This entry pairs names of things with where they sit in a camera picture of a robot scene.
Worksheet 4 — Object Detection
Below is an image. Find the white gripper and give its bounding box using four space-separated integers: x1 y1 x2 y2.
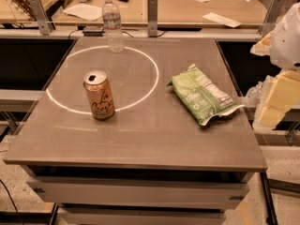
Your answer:
250 3 300 128

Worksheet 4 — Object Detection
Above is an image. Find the clear plastic water bottle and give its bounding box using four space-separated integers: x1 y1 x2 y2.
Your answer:
102 0 124 53

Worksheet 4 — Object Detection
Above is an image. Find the green jalapeno chip bag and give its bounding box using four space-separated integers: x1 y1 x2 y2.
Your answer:
167 64 243 127

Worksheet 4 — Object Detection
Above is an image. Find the white paper slip right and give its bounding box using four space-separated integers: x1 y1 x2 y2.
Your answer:
203 12 241 28

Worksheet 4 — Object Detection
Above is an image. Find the white cabinet drawer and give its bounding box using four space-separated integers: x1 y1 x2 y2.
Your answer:
27 176 249 209

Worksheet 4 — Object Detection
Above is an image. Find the orange LaCroix soda can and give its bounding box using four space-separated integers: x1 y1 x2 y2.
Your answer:
83 70 115 120

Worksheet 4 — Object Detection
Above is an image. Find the white paper sheet left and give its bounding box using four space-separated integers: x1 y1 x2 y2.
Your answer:
63 4 102 21

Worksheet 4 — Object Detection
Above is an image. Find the right metal bracket post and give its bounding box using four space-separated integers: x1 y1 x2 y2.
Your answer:
259 0 285 37

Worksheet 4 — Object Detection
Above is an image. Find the metal bracket post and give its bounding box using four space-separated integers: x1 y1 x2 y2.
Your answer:
29 0 53 36
147 0 158 38
259 0 285 37

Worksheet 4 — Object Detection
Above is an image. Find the middle metal bracket post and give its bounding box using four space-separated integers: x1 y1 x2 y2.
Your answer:
147 0 158 38

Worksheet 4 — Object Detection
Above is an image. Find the left metal bracket post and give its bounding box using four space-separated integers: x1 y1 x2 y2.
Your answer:
29 0 53 36

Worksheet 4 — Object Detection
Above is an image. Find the black floor cable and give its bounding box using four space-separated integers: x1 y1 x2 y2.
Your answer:
0 178 24 225

